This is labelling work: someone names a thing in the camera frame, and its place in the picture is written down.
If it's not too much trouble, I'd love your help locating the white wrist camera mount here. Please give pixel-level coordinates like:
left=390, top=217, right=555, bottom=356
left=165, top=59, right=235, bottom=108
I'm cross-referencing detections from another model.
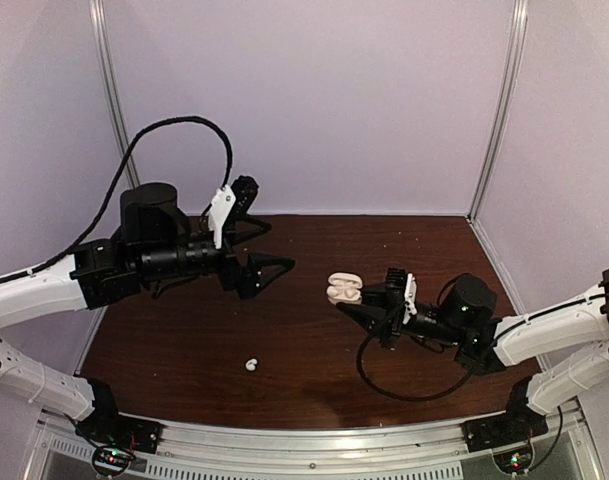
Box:
left=208, top=176, right=259, bottom=250
left=385, top=267, right=417, bottom=316

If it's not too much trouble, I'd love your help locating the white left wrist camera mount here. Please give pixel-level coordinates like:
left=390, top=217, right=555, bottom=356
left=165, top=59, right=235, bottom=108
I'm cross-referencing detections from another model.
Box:
left=208, top=176, right=259, bottom=250

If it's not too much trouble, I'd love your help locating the cream rounded earbud charging case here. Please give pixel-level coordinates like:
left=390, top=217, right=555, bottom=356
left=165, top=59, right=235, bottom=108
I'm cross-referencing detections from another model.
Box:
left=326, top=272, right=364, bottom=305

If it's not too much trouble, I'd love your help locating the white clip-on earbud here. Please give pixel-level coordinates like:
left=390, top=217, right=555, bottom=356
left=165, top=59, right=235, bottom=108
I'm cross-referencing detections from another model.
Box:
left=245, top=358, right=258, bottom=372

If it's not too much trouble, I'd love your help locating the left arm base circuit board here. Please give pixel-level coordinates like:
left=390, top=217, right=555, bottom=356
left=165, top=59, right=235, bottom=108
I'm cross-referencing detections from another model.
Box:
left=91, top=445, right=136, bottom=477

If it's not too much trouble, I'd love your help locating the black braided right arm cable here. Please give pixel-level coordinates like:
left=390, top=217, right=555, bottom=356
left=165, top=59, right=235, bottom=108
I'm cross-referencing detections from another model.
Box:
left=356, top=309, right=505, bottom=401

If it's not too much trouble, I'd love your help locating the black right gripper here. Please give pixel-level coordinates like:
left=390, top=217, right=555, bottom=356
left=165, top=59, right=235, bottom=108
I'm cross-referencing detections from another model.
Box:
left=337, top=282, right=466, bottom=349

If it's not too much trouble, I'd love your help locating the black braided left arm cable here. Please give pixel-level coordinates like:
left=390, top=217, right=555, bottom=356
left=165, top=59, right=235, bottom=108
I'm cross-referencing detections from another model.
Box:
left=0, top=115, right=235, bottom=289

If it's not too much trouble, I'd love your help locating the left aluminium corner post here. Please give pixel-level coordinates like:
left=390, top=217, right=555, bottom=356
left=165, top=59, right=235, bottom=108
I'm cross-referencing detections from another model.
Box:
left=87, top=0, right=153, bottom=224

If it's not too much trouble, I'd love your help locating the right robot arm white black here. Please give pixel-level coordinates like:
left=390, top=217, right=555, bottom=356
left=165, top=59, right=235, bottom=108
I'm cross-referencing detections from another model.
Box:
left=326, top=268, right=609, bottom=452

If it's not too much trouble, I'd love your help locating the aluminium front frame rail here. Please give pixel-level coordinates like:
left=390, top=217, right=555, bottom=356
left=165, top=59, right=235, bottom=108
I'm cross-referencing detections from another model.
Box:
left=19, top=400, right=607, bottom=479

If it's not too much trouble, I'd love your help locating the aluminium corner post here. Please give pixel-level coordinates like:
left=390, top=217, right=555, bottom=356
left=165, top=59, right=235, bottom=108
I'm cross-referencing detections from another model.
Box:
left=87, top=0, right=153, bottom=224
left=467, top=0, right=529, bottom=224

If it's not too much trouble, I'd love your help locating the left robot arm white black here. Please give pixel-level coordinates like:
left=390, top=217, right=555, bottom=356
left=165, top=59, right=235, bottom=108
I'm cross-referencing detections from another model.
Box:
left=0, top=176, right=295, bottom=453

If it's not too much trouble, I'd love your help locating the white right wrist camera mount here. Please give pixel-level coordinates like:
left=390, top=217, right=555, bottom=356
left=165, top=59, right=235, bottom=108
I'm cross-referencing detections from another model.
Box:
left=385, top=267, right=417, bottom=316

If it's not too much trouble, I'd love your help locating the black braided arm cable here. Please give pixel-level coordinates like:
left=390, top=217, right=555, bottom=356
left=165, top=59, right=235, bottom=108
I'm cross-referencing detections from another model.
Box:
left=356, top=309, right=505, bottom=401
left=0, top=115, right=235, bottom=289

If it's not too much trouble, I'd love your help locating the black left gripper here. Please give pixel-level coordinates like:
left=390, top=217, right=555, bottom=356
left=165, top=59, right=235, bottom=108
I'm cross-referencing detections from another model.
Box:
left=138, top=215, right=296, bottom=300

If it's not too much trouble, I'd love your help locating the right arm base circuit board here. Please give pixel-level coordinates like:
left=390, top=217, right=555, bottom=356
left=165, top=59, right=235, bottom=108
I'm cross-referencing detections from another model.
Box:
left=493, top=447, right=535, bottom=476

